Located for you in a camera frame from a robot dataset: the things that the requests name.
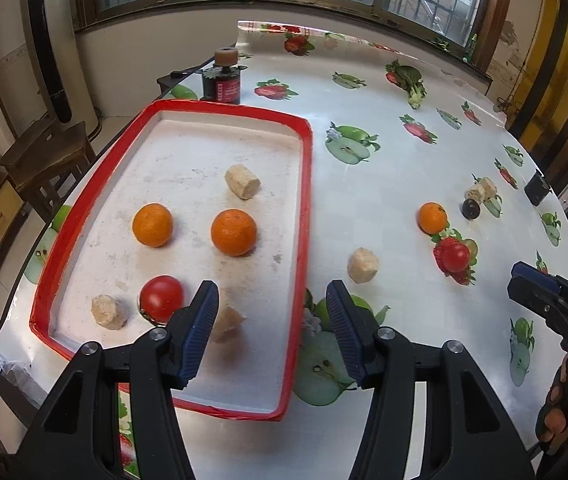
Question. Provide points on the red tomato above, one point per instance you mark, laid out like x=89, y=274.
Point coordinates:
x=161, y=297
x=455, y=256

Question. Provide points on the green bottle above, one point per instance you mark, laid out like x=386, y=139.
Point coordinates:
x=472, y=46

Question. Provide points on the red jar with cork lid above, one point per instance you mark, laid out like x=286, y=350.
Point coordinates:
x=221, y=82

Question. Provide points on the dark plum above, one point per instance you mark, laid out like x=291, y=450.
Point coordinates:
x=470, y=208

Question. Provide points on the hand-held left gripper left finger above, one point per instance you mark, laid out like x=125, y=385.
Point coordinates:
x=199, y=332

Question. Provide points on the green leafy vegetable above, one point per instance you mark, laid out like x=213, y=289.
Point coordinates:
x=410, y=82

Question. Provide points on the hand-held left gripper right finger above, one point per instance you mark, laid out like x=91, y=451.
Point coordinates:
x=346, y=332

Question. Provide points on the black cup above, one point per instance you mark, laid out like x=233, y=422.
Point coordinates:
x=537, y=188

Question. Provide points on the beige porous block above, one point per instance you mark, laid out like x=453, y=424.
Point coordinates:
x=490, y=186
x=363, y=265
x=475, y=194
x=108, y=311
x=228, y=321
x=242, y=182

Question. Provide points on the white standing air conditioner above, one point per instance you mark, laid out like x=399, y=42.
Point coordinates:
x=44, y=35

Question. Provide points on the wooden chair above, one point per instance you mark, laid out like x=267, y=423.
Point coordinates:
x=44, y=152

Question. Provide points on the green grape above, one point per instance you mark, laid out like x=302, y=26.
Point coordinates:
x=473, y=246

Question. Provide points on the red rimmed white tray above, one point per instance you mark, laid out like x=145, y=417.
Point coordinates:
x=189, y=160

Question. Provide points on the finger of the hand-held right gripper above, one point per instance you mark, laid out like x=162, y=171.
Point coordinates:
x=539, y=300
x=526, y=270

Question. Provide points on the orange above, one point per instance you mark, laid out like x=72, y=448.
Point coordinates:
x=233, y=232
x=432, y=217
x=152, y=225

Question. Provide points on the yellow door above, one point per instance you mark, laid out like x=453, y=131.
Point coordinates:
x=559, y=85

